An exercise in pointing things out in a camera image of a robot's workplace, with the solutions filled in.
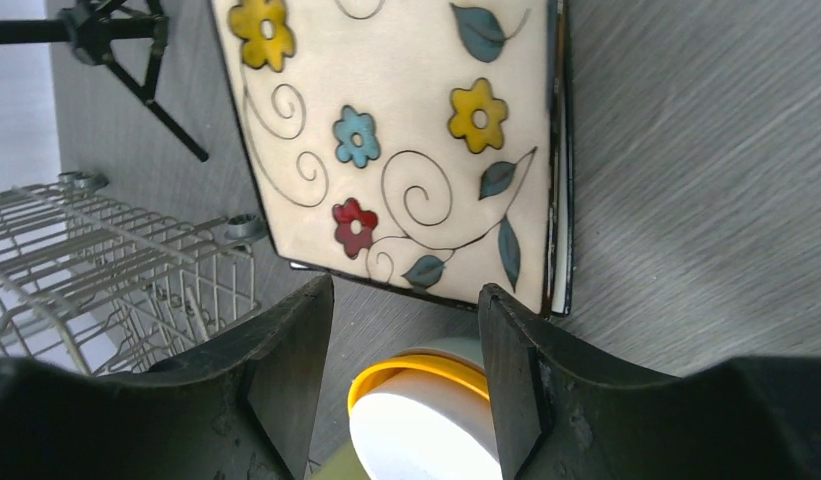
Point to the grey wire dish rack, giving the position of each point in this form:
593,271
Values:
98,286

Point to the square floral plate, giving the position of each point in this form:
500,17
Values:
401,144

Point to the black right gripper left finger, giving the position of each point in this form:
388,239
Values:
239,406

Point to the white bowl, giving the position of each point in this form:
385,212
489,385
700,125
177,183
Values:
416,426

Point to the yellow green mug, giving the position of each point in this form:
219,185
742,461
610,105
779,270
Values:
344,464

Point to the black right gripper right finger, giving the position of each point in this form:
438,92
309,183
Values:
565,409

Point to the orange bowl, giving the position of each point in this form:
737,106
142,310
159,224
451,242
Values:
458,360

